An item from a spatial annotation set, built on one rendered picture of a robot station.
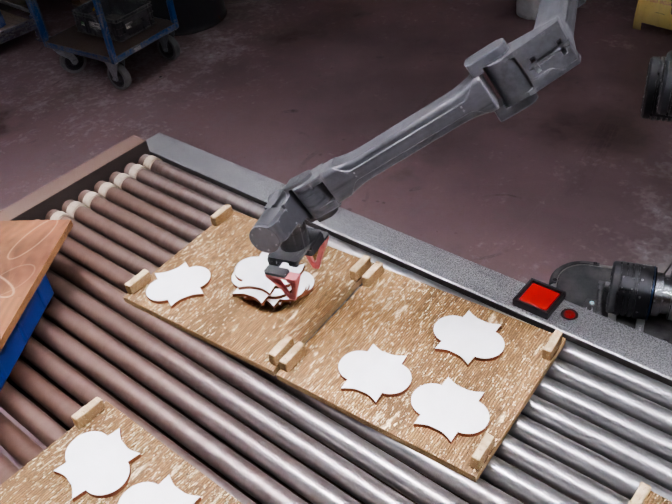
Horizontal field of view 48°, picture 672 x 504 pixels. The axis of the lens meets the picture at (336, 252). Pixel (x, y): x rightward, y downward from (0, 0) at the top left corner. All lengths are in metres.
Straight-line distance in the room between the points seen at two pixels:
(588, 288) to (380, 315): 1.24
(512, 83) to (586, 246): 2.00
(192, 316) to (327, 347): 0.30
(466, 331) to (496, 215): 1.87
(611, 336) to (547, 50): 0.57
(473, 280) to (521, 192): 1.86
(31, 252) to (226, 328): 0.45
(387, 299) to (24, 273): 0.73
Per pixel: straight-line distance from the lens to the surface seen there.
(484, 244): 3.14
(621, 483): 1.32
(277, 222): 1.29
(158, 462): 1.35
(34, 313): 1.69
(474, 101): 1.23
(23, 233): 1.77
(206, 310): 1.58
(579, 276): 2.67
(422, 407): 1.33
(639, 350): 1.51
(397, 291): 1.55
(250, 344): 1.48
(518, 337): 1.46
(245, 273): 1.57
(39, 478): 1.41
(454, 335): 1.45
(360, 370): 1.39
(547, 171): 3.59
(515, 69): 1.22
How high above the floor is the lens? 1.98
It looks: 39 degrees down
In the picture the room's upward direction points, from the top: 7 degrees counter-clockwise
